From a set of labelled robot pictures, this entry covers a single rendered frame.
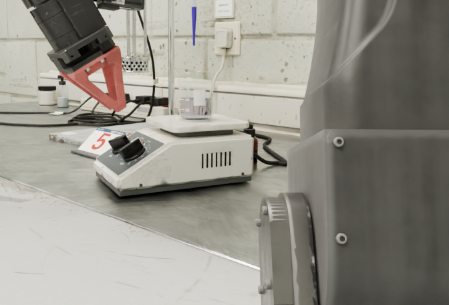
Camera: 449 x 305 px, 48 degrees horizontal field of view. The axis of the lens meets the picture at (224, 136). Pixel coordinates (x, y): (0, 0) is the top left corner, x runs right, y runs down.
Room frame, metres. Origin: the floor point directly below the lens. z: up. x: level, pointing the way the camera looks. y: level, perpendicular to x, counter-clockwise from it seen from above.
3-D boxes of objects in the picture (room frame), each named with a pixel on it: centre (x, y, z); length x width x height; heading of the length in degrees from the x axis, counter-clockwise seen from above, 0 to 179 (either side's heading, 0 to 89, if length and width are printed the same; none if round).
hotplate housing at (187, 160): (0.72, 0.06, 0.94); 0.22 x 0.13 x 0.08; 118
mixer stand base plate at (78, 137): (1.11, 0.21, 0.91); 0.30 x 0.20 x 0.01; 139
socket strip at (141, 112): (1.49, 0.30, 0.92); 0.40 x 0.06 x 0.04; 49
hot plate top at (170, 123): (0.73, 0.04, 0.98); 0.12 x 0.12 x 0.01; 28
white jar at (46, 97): (1.75, 0.62, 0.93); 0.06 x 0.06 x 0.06
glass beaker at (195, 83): (0.73, 0.04, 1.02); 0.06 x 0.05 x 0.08; 44
